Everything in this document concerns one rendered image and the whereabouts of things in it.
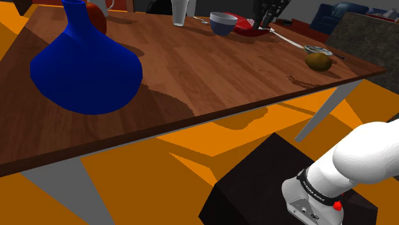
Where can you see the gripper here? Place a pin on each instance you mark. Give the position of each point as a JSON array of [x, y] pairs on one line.
[[273, 3]]

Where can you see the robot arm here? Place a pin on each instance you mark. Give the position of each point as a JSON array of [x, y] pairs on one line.
[[358, 155]]

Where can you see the red plate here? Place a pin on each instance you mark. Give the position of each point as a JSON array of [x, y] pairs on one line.
[[244, 28]]

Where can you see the silver fork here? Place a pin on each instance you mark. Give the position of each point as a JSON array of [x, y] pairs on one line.
[[285, 38]]

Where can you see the blue and white bowl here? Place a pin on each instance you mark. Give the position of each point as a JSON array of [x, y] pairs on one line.
[[222, 25]]

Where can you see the silver spoon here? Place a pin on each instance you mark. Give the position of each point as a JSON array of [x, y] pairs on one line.
[[202, 20]]

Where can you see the blue armchair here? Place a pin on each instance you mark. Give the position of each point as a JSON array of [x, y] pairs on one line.
[[330, 15]]

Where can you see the brown-green kiwi fruit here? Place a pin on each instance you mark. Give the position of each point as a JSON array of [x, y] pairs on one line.
[[318, 62]]

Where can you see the white cup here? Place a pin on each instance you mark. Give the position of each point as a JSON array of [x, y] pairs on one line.
[[179, 12]]

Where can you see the wooden table with grey legs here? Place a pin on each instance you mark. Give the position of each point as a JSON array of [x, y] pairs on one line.
[[199, 78]]

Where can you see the dark stone counter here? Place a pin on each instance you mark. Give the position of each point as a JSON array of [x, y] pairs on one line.
[[367, 43]]

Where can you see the white mug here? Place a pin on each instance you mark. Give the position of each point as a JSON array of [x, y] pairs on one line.
[[104, 7]]

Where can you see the red apple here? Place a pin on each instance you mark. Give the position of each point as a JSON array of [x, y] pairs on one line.
[[99, 19]]

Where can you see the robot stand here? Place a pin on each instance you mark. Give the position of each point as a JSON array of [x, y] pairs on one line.
[[255, 184]]

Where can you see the blue vase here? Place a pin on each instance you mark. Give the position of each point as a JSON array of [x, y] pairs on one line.
[[84, 71]]

